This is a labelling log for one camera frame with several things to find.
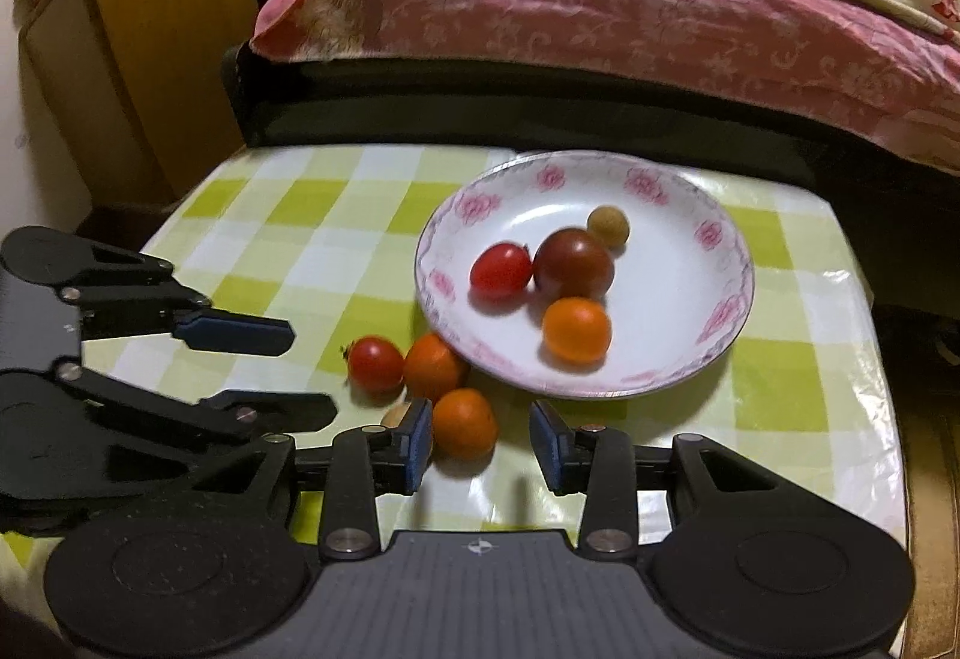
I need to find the white plate with pink flowers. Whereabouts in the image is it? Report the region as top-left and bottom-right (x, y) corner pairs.
(415, 150), (755, 400)

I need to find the orange cherry tomato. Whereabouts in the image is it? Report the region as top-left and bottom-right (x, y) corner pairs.
(432, 388), (500, 460)
(541, 296), (613, 366)
(403, 332), (470, 403)

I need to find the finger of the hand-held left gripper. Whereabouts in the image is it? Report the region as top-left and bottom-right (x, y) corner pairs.
(58, 237), (295, 358)
(56, 363), (338, 502)

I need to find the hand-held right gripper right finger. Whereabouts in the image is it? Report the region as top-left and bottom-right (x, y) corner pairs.
(529, 400), (773, 560)

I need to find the pink floral bedsheet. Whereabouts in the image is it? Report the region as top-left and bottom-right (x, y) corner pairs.
(251, 0), (960, 172)

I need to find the green checkered tablecloth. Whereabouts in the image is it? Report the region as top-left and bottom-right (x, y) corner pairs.
(0, 143), (908, 630)

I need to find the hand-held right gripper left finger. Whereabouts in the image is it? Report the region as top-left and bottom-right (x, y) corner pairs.
(191, 398), (434, 560)

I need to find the small yellow-brown round fruit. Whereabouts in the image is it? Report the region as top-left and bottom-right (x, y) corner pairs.
(586, 204), (631, 250)

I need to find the dark purple tomato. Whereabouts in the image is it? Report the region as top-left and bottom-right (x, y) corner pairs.
(532, 227), (616, 300)

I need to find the wooden nightstand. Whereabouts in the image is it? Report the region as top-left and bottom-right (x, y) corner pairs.
(19, 0), (406, 210)

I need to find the red cherry tomato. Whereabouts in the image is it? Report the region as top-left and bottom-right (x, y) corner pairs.
(470, 242), (535, 300)
(343, 336), (407, 395)

